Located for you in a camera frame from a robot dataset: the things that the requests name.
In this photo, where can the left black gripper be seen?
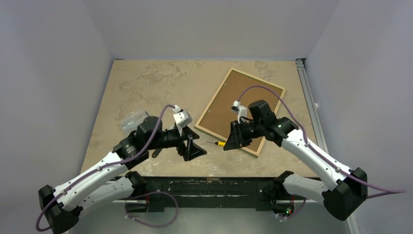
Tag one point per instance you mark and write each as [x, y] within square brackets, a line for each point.
[190, 150]

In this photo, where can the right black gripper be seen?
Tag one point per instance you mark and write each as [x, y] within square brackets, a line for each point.
[239, 134]

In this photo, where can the yellow handled screwdriver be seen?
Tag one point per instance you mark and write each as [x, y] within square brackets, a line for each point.
[218, 143]

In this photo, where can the green picture frame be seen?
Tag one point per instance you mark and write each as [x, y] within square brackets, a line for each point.
[216, 117]

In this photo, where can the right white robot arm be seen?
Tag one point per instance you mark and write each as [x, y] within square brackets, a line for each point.
[339, 188]

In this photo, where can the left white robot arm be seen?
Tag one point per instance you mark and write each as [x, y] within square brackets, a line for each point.
[112, 178]

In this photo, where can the black adjustable wrench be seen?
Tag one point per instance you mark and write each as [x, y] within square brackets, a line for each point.
[156, 153]

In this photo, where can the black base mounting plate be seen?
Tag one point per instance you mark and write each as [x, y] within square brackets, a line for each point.
[259, 193]

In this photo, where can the clear plastic organizer box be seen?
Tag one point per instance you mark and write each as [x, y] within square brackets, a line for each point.
[130, 122]

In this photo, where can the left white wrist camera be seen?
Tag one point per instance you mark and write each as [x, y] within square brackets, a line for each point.
[182, 118]

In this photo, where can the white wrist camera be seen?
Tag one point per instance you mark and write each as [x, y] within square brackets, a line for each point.
[240, 110]
[182, 118]

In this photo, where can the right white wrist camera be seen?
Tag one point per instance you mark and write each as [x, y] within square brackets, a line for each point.
[240, 110]

